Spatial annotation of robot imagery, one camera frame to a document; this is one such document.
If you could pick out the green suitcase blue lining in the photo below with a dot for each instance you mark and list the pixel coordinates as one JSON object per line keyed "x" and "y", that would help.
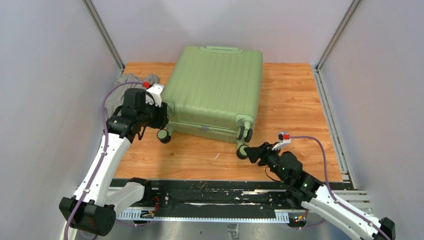
{"x": 213, "y": 90}

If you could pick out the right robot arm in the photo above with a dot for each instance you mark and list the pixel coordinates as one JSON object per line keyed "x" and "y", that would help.
{"x": 314, "y": 195}

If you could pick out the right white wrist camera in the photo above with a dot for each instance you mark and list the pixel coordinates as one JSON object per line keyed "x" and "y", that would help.
{"x": 283, "y": 140}

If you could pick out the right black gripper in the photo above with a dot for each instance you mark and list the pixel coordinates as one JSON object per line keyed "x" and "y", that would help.
{"x": 254, "y": 153}

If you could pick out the green suitcase wheel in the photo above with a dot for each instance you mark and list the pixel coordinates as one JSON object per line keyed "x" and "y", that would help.
{"x": 241, "y": 152}
{"x": 244, "y": 134}

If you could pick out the aluminium frame rail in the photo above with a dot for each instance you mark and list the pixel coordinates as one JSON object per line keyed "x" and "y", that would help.
{"x": 141, "y": 214}

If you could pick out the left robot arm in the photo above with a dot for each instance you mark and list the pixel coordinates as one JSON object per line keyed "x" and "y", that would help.
{"x": 99, "y": 179}

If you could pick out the green suitcase wheel middle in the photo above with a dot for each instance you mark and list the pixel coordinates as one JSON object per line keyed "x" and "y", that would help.
{"x": 244, "y": 134}

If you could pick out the green suitcase wheel lid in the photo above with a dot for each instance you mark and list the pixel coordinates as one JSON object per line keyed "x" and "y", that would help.
{"x": 164, "y": 136}

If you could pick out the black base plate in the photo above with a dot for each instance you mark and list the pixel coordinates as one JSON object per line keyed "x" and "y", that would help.
{"x": 219, "y": 199}

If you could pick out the green suitcase wheel front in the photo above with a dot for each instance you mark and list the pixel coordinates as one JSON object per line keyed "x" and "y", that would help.
{"x": 241, "y": 152}

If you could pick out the crumpled grey-green cloth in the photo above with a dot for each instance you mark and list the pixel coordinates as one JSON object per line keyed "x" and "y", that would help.
{"x": 116, "y": 98}

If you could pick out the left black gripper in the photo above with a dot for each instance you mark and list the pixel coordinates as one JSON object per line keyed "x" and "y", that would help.
{"x": 162, "y": 118}

